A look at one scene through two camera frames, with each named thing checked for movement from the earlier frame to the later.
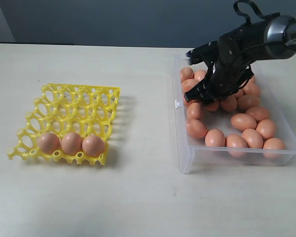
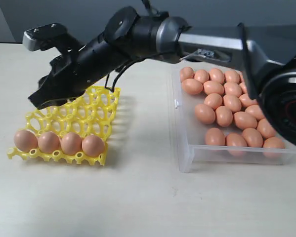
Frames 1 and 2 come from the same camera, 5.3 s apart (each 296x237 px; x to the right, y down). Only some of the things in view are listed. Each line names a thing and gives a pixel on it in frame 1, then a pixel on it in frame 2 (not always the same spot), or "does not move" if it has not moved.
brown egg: x=49 y=142 does not move
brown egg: x=196 y=128 → x=204 y=114
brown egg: x=71 y=143 does not move
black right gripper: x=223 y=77 → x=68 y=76
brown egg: x=93 y=145 does not move
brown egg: x=253 y=138 does not move
